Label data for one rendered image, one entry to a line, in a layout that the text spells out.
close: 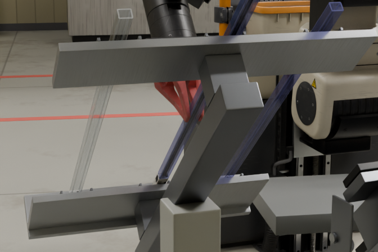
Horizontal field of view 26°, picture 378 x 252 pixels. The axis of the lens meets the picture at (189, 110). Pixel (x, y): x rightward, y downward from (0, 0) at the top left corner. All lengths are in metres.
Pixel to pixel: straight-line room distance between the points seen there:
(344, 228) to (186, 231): 0.29
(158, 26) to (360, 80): 0.95
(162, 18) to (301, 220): 0.67
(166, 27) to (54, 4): 8.09
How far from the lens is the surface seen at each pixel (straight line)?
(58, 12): 9.11
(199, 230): 0.98
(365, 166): 1.17
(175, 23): 1.03
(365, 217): 1.22
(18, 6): 9.12
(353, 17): 1.96
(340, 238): 1.20
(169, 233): 0.99
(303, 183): 1.77
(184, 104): 0.98
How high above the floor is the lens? 1.14
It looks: 13 degrees down
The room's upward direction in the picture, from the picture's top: straight up
